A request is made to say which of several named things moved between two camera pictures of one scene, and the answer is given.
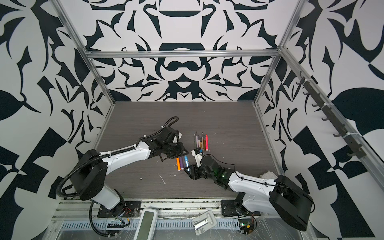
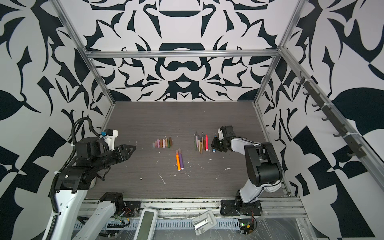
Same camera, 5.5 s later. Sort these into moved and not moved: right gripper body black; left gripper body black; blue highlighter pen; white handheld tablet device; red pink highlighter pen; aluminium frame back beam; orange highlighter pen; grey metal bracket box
Moved: left gripper body black; blue highlighter pen; right gripper body black
Not moved: white handheld tablet device; red pink highlighter pen; aluminium frame back beam; orange highlighter pen; grey metal bracket box
